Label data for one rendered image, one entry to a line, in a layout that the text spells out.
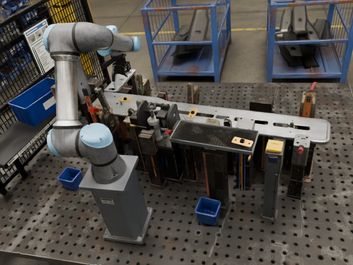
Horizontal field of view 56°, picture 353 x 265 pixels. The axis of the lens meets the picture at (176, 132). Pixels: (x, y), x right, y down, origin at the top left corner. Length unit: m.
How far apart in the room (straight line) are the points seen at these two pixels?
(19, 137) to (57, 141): 0.66
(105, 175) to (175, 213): 0.51
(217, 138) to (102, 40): 0.62
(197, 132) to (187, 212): 0.48
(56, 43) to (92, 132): 0.37
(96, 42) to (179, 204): 0.93
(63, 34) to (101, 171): 0.56
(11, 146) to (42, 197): 0.35
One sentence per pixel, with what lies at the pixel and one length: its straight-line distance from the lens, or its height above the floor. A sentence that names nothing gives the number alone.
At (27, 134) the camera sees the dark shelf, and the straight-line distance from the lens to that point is 2.03.
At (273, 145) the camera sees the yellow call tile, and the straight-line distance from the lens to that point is 1.40.
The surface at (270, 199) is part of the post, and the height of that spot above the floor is 0.85.
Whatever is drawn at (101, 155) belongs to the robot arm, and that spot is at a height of 1.24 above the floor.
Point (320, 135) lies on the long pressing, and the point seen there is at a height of 1.00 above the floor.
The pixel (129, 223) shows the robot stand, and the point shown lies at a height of 0.85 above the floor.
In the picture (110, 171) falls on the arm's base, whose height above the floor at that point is 1.15.
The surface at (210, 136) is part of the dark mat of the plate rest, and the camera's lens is 1.44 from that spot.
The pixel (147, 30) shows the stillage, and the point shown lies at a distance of 3.79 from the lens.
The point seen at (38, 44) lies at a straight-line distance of 2.29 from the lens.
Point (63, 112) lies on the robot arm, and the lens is 1.39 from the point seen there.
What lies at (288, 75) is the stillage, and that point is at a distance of 3.77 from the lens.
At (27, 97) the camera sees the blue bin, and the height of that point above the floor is 1.12.
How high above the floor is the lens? 2.10
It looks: 39 degrees down
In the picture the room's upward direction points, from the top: 10 degrees counter-clockwise
